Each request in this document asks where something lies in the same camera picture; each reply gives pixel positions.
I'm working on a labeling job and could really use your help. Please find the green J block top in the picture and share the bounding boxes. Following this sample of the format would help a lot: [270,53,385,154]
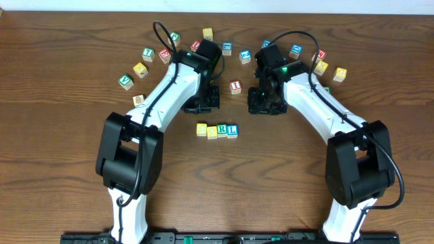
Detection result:
[170,32,181,47]

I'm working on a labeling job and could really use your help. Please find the blue 2 block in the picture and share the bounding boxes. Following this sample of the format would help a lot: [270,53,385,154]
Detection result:
[239,49,252,64]

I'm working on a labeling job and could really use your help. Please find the yellow Y block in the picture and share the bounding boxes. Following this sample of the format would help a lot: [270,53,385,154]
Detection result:
[313,60,328,76]

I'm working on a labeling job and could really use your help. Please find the red M block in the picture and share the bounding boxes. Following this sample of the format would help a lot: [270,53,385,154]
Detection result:
[311,49,327,63]

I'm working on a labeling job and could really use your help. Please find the blue d block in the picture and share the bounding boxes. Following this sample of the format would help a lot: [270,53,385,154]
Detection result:
[289,44,302,60]
[262,40,270,48]

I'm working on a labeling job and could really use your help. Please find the wood picture block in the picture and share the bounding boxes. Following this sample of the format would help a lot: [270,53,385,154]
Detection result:
[133,95,144,107]

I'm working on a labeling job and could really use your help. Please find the yellow K block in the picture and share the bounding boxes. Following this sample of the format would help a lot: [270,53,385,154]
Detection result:
[133,62,149,78]

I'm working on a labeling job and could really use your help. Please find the yellow O block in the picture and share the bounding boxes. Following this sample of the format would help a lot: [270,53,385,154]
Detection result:
[207,126,218,140]

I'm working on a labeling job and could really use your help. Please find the blue D block left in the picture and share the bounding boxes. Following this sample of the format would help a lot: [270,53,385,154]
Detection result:
[262,40,270,48]

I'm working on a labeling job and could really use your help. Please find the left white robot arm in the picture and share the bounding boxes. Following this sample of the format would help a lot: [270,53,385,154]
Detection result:
[96,39,222,243]

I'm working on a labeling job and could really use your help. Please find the blue D block right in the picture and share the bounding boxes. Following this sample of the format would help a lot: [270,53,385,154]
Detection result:
[289,44,302,60]

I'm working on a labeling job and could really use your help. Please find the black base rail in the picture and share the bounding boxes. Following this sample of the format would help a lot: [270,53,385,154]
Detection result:
[60,231,400,244]

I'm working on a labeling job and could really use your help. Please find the blue 1 block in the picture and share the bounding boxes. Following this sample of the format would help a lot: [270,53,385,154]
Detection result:
[222,42,233,56]

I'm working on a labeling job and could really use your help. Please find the red U block left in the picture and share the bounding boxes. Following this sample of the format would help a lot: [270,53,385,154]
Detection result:
[191,41,201,52]

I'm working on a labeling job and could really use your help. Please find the yellow G block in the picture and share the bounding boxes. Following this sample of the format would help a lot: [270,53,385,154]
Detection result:
[333,67,347,82]

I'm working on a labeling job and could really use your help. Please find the blue L block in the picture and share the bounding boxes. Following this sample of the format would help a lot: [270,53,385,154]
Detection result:
[226,125,239,138]

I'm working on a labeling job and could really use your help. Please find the red E block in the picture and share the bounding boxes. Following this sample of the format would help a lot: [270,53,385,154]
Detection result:
[158,48,172,64]

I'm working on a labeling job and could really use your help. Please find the red I block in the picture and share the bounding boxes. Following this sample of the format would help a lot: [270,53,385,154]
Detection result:
[229,80,242,95]

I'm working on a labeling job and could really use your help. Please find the yellow block top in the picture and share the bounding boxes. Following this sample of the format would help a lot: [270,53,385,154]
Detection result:
[203,28,214,41]

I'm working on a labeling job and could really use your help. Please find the green V block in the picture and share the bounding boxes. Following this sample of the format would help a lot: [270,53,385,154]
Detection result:
[118,74,134,90]

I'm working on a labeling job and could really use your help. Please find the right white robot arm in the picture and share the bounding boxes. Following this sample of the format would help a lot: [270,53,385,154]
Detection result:
[248,44,395,243]

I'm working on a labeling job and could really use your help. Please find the yellow C block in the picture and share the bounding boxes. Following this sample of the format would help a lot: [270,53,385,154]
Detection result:
[196,123,208,137]

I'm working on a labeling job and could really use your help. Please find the green R block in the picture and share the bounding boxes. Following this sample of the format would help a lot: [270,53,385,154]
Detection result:
[216,124,228,138]

